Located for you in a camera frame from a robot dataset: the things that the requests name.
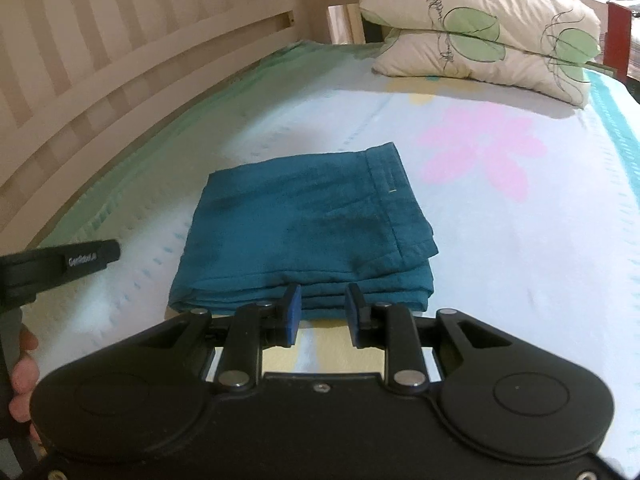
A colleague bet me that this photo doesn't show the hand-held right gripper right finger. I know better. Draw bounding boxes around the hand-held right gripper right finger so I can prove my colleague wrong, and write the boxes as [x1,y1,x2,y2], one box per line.
[346,283,511,392]

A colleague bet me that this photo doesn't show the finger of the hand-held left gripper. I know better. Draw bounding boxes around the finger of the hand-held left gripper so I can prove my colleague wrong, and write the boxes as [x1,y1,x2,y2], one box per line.
[37,240,121,267]

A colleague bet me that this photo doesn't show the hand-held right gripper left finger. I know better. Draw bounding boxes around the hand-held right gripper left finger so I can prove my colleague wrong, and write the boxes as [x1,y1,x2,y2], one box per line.
[135,283,303,392]

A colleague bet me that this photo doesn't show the teal pants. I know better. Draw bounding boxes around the teal pants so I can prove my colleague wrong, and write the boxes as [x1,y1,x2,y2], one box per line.
[167,142,441,322]

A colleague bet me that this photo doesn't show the person's left hand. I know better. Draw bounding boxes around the person's left hand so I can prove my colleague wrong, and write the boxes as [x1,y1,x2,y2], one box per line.
[9,327,40,441]

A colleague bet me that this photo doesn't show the pastel flower print bed sheet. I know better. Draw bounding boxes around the pastel flower print bed sheet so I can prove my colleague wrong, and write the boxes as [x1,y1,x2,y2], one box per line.
[20,40,640,461]

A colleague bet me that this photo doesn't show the white pillow with green leaves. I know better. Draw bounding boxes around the white pillow with green leaves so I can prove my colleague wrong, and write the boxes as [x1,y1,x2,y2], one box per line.
[371,27,594,109]
[357,0,602,67]

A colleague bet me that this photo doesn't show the red panel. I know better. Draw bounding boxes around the red panel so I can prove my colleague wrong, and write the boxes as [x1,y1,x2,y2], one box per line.
[606,1,635,82]

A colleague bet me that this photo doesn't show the light wooden bed frame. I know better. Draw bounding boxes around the light wooden bed frame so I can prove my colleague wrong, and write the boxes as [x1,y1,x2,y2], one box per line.
[0,0,366,256]

